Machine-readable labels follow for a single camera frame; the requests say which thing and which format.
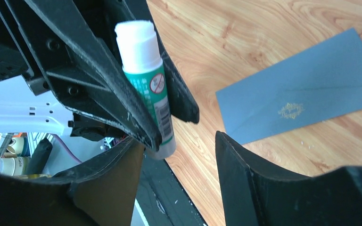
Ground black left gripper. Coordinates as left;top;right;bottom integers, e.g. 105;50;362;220
0;0;162;150

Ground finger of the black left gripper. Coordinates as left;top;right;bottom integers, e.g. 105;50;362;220
103;0;199;124

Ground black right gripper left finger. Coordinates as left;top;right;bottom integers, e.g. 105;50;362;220
0;137;144;226

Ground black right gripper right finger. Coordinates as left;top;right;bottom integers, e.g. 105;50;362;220
215;131;362;226

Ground green white glue stick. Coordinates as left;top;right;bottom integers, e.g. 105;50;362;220
115;20;176;160

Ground grey-blue paper envelope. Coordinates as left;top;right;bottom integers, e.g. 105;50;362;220
216;28;362;144

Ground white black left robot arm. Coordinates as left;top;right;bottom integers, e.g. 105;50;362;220
0;0;168;151

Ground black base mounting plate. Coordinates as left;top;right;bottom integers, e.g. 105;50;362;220
136;155;207;226

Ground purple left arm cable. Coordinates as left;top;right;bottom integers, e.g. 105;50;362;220
53;134;83;164

